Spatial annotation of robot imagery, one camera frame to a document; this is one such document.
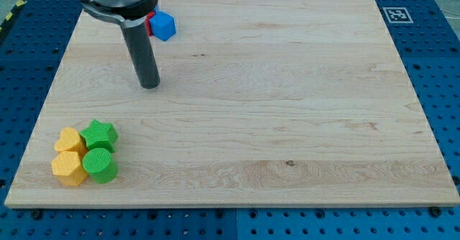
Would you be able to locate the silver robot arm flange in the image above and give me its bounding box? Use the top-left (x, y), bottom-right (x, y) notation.
top-left (80, 0), bottom-right (158, 28)

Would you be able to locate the green star block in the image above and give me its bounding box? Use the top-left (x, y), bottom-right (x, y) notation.
top-left (80, 119), bottom-right (119, 153)

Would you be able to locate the wooden board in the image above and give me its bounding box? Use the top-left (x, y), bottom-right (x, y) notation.
top-left (5, 0), bottom-right (459, 209)

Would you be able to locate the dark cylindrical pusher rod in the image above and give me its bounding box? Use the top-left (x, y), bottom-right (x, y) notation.
top-left (121, 19), bottom-right (160, 89)

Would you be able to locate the blue cube block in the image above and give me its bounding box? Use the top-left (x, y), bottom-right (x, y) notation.
top-left (150, 11), bottom-right (176, 41)

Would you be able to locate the yellow heart block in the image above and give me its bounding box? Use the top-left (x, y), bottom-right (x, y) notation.
top-left (54, 127), bottom-right (88, 159)

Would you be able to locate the white fiducial marker tag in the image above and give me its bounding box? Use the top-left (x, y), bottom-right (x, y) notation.
top-left (382, 6), bottom-right (413, 24)

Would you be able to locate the red star block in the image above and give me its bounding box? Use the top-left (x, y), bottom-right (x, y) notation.
top-left (144, 11), bottom-right (155, 37)

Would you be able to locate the green cylinder block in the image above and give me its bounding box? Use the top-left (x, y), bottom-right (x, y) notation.
top-left (83, 148), bottom-right (118, 184)

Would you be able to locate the yellow pentagon block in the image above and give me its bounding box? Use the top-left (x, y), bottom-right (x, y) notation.
top-left (51, 151), bottom-right (88, 186)

